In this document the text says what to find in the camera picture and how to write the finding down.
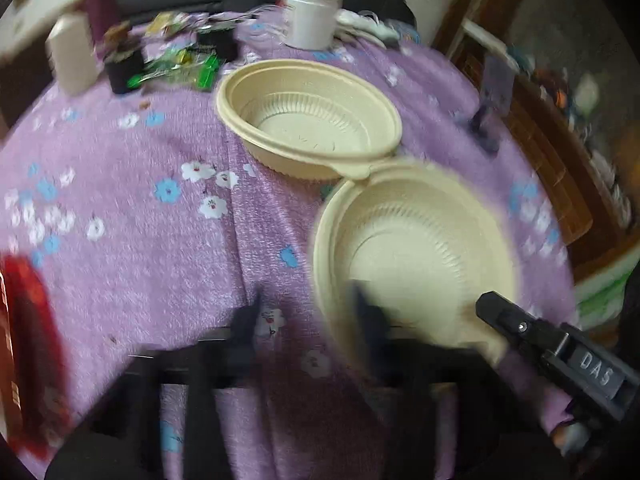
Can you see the large red wedding plate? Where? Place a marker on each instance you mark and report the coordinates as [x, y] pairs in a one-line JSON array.
[[33, 373]]

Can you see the white plastic bottle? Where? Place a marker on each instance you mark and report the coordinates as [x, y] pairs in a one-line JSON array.
[[70, 52]]

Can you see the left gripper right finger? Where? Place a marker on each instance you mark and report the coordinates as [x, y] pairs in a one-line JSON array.
[[393, 361]]

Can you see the white plastic jar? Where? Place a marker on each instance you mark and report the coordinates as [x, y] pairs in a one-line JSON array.
[[310, 24]]

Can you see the purple thermos bottle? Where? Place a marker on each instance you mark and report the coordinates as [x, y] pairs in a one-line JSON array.
[[102, 15]]

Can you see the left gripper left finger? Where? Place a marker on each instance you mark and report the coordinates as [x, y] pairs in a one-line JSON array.
[[228, 353]]

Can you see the cream plastic bowl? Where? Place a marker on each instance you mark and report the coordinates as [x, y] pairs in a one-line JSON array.
[[423, 247], [309, 120]]

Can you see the black small container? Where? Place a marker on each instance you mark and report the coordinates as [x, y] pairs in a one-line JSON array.
[[122, 64]]

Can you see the green snack packets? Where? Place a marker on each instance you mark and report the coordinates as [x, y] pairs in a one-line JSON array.
[[184, 67]]

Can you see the white gloves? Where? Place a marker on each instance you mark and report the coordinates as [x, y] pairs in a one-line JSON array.
[[366, 26]]

